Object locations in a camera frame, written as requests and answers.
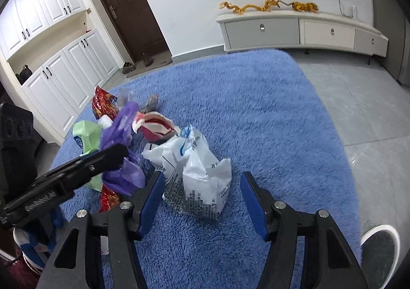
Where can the black perforated box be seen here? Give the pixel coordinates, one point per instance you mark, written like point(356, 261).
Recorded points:
point(16, 135)

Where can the red and white wrapper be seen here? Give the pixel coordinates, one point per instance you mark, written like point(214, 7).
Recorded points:
point(153, 127)

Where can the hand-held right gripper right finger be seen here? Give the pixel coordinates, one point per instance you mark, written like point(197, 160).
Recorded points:
point(253, 205)

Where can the long golden dragon figure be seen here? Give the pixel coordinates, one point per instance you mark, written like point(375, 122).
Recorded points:
point(246, 7)

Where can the brown door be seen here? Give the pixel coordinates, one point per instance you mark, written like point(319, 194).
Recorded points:
point(131, 4)

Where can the dark handbag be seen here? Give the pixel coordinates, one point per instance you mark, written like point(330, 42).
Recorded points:
point(24, 74)

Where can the dark red container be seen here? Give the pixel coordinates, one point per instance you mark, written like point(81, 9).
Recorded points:
point(16, 273)

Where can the clear plastic cup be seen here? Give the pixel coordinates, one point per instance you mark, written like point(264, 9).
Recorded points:
point(126, 96)

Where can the blue shaggy rug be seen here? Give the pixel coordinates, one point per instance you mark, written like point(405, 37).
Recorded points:
point(256, 109)

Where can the grey white-soled shoe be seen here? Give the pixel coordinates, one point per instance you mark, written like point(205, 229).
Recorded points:
point(379, 253)

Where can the white crumpled paper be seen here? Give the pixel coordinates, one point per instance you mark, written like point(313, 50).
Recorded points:
point(104, 121)

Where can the brown shoe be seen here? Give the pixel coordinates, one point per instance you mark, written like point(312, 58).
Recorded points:
point(147, 59)
point(128, 67)

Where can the purple plastic bag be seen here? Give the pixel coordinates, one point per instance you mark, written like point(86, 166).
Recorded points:
point(120, 125)

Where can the blue and white bag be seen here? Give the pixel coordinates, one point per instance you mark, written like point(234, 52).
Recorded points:
point(30, 244)

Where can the brown doormat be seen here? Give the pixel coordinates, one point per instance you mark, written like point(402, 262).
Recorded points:
point(153, 68)

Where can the white power strip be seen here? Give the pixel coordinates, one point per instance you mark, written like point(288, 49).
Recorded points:
point(354, 11)

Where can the white lower cabinets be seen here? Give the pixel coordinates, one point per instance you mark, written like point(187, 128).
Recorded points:
point(70, 74)

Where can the white upper wall cabinets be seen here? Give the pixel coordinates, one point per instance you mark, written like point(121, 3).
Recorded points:
point(35, 7)

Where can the green packet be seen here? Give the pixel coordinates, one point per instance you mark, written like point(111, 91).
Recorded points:
point(86, 133)

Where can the white television console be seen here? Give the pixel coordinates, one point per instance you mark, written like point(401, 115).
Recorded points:
point(262, 31)

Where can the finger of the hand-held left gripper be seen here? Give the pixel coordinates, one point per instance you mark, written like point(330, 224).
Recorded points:
point(102, 159)

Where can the red snack packet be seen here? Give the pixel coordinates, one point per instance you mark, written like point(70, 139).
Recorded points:
point(102, 101)
point(110, 199)

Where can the brown crumpled wrapper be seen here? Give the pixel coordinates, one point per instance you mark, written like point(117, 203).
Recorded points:
point(151, 103)

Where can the white printed plastic bag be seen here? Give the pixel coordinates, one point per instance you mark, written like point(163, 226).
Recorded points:
point(201, 177)

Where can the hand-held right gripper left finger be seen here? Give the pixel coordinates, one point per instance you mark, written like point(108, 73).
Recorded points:
point(150, 204)

